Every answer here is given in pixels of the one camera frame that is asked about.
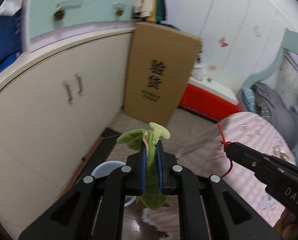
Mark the red storage box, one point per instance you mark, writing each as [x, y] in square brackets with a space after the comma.
[208, 100]

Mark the tall cardboard box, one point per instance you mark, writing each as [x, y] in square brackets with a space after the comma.
[158, 55]

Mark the pink fuzzy cloth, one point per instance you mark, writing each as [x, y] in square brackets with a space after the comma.
[158, 220]

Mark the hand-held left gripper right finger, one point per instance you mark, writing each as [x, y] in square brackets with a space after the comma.
[160, 175]

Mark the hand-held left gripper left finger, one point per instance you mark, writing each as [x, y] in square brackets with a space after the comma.
[142, 175]

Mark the green hanging garment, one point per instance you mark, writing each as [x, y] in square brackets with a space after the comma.
[160, 0]

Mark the teal bunk bed frame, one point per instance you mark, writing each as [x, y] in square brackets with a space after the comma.
[276, 62]

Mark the grey quilt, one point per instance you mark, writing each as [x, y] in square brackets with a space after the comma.
[276, 110]

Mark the pale butterfly sticker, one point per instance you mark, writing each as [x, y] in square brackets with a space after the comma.
[256, 30]

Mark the pink checked tablecloth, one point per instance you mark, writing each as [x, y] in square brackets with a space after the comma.
[251, 132]

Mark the blue plastic bin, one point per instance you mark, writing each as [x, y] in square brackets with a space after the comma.
[104, 167]

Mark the green plush toy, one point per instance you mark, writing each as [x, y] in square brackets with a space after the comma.
[151, 152]

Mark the pine cone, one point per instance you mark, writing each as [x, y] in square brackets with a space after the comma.
[59, 14]
[119, 11]

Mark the white wardrobe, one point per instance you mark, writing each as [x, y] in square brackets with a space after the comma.
[238, 17]

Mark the white low cabinet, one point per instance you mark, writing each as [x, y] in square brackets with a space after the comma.
[39, 100]

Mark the blue printed bag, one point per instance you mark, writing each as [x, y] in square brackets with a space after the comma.
[4, 42]

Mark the white plastic bag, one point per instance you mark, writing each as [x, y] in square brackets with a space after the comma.
[197, 71]

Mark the wide teal drawer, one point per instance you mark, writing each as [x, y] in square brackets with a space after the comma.
[89, 2]

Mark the narrow teal drawer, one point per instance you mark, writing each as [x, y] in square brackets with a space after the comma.
[125, 0]

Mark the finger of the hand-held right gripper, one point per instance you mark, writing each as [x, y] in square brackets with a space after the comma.
[243, 157]

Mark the faded pink butterfly sticker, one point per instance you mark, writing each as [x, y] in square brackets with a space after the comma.
[211, 67]

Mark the person's right hand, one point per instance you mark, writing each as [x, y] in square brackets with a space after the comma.
[288, 223]

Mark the blue plaid pillow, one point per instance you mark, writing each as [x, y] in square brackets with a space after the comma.
[248, 100]

